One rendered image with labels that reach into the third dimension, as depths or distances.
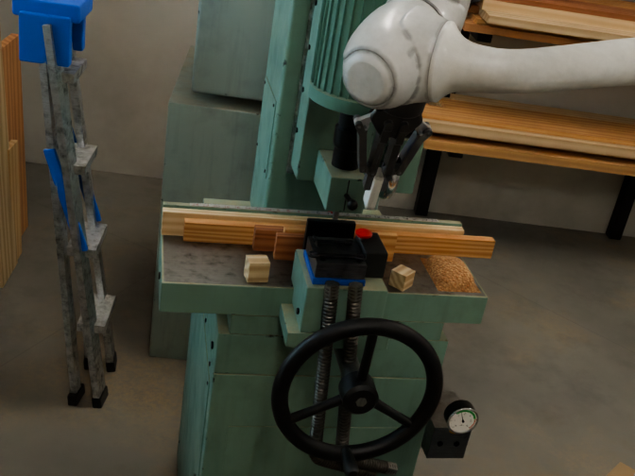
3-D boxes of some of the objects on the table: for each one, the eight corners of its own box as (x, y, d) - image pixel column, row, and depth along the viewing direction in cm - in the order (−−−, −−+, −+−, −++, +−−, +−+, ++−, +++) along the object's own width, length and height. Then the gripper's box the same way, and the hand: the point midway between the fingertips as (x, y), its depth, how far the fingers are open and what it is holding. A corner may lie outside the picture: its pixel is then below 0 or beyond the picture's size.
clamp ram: (306, 280, 149) (314, 236, 145) (300, 260, 156) (306, 217, 152) (354, 282, 151) (363, 239, 147) (346, 263, 158) (354, 220, 154)
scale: (189, 205, 158) (190, 205, 158) (189, 202, 159) (189, 202, 159) (438, 222, 169) (438, 221, 168) (437, 219, 170) (437, 218, 170)
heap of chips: (437, 291, 154) (441, 278, 153) (420, 258, 165) (422, 246, 164) (481, 293, 156) (484, 280, 155) (459, 260, 167) (463, 247, 166)
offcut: (247, 282, 146) (249, 263, 144) (243, 274, 149) (246, 254, 147) (267, 282, 147) (270, 263, 146) (264, 273, 150) (266, 254, 148)
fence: (161, 229, 159) (163, 204, 156) (161, 226, 160) (163, 200, 158) (455, 247, 172) (462, 224, 170) (454, 244, 173) (459, 220, 171)
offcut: (397, 279, 156) (401, 263, 155) (412, 285, 154) (416, 270, 153) (387, 284, 154) (391, 269, 152) (403, 292, 152) (405, 276, 151)
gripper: (440, 76, 130) (401, 193, 145) (360, 66, 127) (328, 187, 142) (452, 103, 124) (409, 222, 140) (368, 93, 121) (334, 216, 137)
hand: (373, 188), depth 139 cm, fingers closed
